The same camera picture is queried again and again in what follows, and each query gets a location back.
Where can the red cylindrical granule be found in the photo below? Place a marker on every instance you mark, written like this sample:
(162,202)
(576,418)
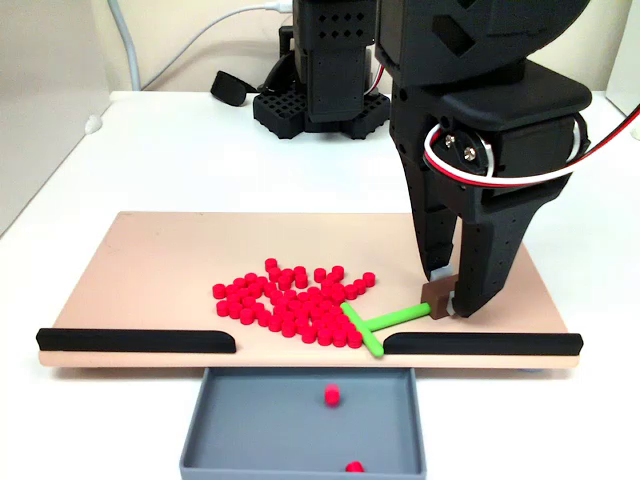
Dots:
(341,300)
(316,293)
(290,295)
(260,282)
(258,307)
(287,318)
(328,320)
(255,289)
(251,279)
(333,328)
(304,327)
(300,272)
(333,279)
(222,307)
(234,310)
(285,282)
(231,291)
(315,301)
(270,289)
(331,395)
(325,336)
(219,290)
(340,337)
(290,327)
(332,285)
(301,280)
(314,320)
(338,272)
(271,264)
(287,275)
(278,311)
(275,322)
(274,274)
(244,294)
(264,317)
(323,311)
(309,309)
(234,301)
(247,315)
(354,339)
(309,334)
(248,303)
(369,278)
(327,303)
(349,291)
(283,302)
(348,329)
(301,316)
(354,467)
(331,293)
(337,311)
(318,328)
(276,296)
(304,299)
(295,307)
(343,320)
(320,274)
(359,286)
(240,284)

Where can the small white plastic piece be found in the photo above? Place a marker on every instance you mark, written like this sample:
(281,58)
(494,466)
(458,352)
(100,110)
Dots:
(93,125)

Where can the grey plastic container tray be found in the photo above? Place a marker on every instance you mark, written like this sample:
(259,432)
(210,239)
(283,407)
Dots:
(260,425)

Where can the green T pusher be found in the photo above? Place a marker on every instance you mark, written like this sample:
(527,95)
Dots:
(395,319)

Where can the beige plastic board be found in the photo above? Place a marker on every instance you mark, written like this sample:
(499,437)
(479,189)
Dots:
(150,260)

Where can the black barrier rail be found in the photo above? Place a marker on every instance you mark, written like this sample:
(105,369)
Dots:
(480,344)
(135,341)

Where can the black plastic clamp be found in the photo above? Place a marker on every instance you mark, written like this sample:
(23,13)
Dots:
(229,89)

